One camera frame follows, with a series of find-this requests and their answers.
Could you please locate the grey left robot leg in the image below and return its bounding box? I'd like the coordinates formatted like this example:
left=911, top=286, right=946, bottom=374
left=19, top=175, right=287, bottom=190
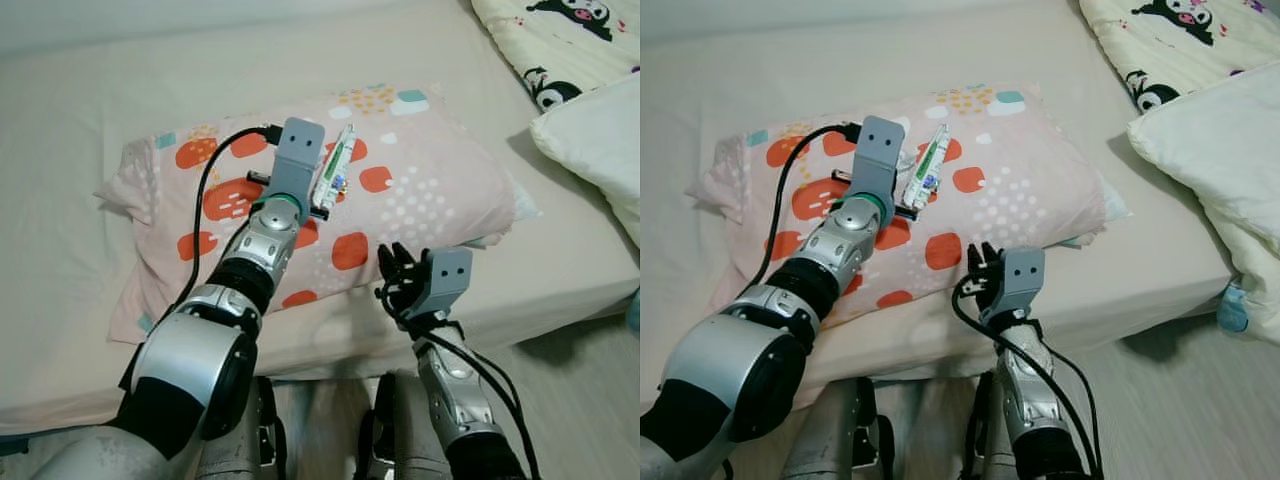
left=195, top=375, right=289, bottom=480
left=780, top=378, right=886, bottom=480

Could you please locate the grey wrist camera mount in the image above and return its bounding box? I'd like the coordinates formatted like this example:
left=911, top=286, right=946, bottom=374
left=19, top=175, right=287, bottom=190
left=416, top=247, right=474, bottom=321
left=262, top=117, right=327, bottom=213
left=853, top=115, right=908, bottom=206
left=985, top=247, right=1047, bottom=323

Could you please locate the grey robot leg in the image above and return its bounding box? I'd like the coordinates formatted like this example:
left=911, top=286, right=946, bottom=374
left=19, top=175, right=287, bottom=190
left=355, top=370, right=451, bottom=480
left=195, top=375, right=289, bottom=480
left=780, top=378, right=886, bottom=480
left=958, top=370, right=1011, bottom=480

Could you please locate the beige sheeted bed mattress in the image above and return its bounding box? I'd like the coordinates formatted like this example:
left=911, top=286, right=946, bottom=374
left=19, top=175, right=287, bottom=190
left=640, top=0, right=1241, bottom=411
left=0, top=0, right=641, bottom=438

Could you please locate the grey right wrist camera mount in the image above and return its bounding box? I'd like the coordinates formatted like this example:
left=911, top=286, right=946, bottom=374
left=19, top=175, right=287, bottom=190
left=985, top=247, right=1047, bottom=323
left=416, top=247, right=474, bottom=321

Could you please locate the cream cartoon print quilt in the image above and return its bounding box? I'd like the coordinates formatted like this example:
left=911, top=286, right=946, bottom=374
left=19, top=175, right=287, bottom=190
left=1078, top=0, right=1280, bottom=348
left=470, top=0, right=641, bottom=246

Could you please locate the grey right robot leg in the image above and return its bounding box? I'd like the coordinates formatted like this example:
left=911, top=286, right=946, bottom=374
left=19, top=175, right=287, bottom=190
left=958, top=370, right=1011, bottom=480
left=355, top=370, right=451, bottom=480

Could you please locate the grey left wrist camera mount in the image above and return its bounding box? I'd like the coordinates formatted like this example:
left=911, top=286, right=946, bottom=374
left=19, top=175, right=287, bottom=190
left=262, top=117, right=327, bottom=213
left=853, top=115, right=908, bottom=206

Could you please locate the pink pillow with orange spots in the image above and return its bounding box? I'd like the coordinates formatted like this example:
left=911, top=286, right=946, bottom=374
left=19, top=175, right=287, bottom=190
left=95, top=83, right=542, bottom=346
left=688, top=83, right=1134, bottom=331

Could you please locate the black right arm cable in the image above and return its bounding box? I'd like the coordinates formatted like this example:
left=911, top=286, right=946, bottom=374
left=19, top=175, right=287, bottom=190
left=375, top=283, right=542, bottom=480
left=950, top=275, right=1106, bottom=480

